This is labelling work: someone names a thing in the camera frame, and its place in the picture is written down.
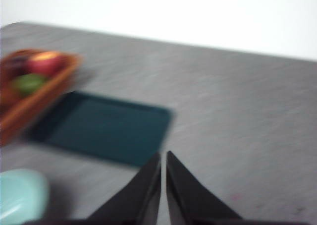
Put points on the dark rectangular tray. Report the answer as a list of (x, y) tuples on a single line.
[(109, 130)]

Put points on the brown wicker basket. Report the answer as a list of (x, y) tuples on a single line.
[(42, 101)]

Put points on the dark purple fruit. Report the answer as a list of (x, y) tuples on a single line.
[(17, 61)]

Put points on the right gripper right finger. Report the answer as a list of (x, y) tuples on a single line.
[(188, 197)]

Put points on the red apple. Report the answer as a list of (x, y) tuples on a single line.
[(45, 64)]

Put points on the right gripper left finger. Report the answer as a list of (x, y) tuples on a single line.
[(138, 197)]

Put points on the green avocado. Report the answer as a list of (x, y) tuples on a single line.
[(31, 83)]

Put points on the teal ribbed bowl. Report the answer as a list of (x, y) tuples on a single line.
[(19, 195)]

